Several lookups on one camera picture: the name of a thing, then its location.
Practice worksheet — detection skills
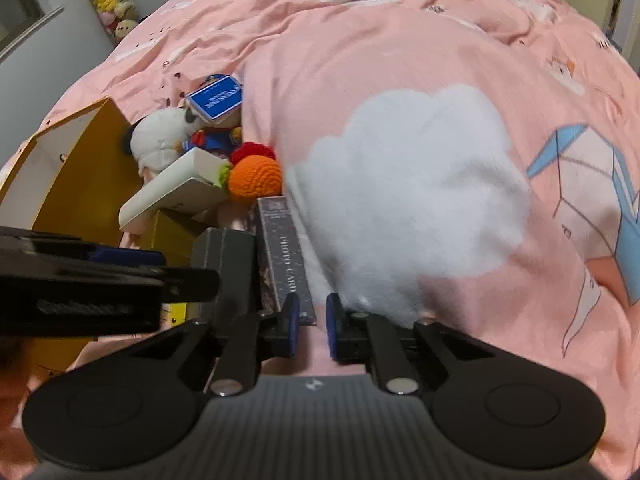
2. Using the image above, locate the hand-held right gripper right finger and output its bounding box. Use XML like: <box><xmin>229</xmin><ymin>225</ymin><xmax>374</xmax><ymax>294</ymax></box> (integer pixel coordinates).
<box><xmin>325</xmin><ymin>293</ymin><xmax>502</xmax><ymax>395</ymax></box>

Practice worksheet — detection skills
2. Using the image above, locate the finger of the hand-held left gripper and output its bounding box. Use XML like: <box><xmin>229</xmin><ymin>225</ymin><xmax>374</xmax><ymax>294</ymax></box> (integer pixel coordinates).
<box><xmin>0</xmin><ymin>226</ymin><xmax>167</xmax><ymax>268</ymax></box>
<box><xmin>0</xmin><ymin>260</ymin><xmax>220</xmax><ymax>337</ymax></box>

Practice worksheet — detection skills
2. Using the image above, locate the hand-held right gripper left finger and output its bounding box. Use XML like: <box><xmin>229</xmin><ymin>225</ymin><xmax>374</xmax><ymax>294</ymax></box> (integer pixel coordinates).
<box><xmin>129</xmin><ymin>293</ymin><xmax>301</xmax><ymax>396</ymax></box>

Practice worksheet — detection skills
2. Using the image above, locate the white cardboard box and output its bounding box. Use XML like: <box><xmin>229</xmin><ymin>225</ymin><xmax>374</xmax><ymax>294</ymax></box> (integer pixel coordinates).
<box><xmin>0</xmin><ymin>97</ymin><xmax>151</xmax><ymax>376</ymax></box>

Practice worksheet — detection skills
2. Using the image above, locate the orange crochet fruit toy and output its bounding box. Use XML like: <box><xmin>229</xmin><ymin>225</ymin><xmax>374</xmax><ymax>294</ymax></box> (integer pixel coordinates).
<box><xmin>215</xmin><ymin>141</ymin><xmax>284</xmax><ymax>206</ymax></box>

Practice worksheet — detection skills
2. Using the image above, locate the small yellow box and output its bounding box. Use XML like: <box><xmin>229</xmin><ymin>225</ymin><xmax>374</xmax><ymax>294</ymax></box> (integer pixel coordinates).
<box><xmin>140</xmin><ymin>209</ymin><xmax>216</xmax><ymax>328</ymax></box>

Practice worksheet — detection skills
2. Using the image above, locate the dark photo card box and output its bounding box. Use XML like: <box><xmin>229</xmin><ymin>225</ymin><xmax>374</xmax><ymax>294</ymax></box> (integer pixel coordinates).
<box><xmin>256</xmin><ymin>196</ymin><xmax>317</xmax><ymax>326</ymax></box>

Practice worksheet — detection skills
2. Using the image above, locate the dark grey box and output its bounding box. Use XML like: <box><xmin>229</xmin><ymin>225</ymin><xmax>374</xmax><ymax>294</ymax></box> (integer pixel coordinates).
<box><xmin>192</xmin><ymin>227</ymin><xmax>262</xmax><ymax>328</ymax></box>

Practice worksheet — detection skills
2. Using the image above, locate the white plush toy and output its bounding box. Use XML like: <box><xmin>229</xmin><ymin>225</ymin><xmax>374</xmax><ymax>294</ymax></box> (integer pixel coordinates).
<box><xmin>124</xmin><ymin>107</ymin><xmax>203</xmax><ymax>182</ymax></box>

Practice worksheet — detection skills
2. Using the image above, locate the bear plush in blue uniform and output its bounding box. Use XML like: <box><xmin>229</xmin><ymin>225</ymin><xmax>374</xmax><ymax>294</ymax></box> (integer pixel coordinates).
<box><xmin>177</xmin><ymin>74</ymin><xmax>246</xmax><ymax>162</ymax></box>

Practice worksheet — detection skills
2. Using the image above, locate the blue card box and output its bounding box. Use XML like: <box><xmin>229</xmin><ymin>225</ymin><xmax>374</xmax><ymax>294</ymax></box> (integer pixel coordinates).
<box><xmin>186</xmin><ymin>74</ymin><xmax>246</xmax><ymax>126</ymax></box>

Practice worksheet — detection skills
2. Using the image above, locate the pink printed blanket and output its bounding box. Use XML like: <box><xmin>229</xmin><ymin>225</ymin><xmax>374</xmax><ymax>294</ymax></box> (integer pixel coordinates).
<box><xmin>0</xmin><ymin>0</ymin><xmax>640</xmax><ymax>480</ymax></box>

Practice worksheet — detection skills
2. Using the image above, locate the hanging column of plush toys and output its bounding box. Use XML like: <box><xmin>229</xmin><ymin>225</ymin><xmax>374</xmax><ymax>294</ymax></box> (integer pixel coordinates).
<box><xmin>80</xmin><ymin>0</ymin><xmax>142</xmax><ymax>45</ymax></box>

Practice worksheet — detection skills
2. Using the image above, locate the dark furniture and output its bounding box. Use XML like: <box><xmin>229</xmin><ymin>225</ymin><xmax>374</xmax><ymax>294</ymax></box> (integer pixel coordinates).
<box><xmin>612</xmin><ymin>0</ymin><xmax>640</xmax><ymax>58</ymax></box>

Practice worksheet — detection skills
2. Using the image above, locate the grey window frame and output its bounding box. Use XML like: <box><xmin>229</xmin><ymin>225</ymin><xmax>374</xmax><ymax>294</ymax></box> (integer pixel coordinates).
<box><xmin>0</xmin><ymin>0</ymin><xmax>67</xmax><ymax>63</ymax></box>

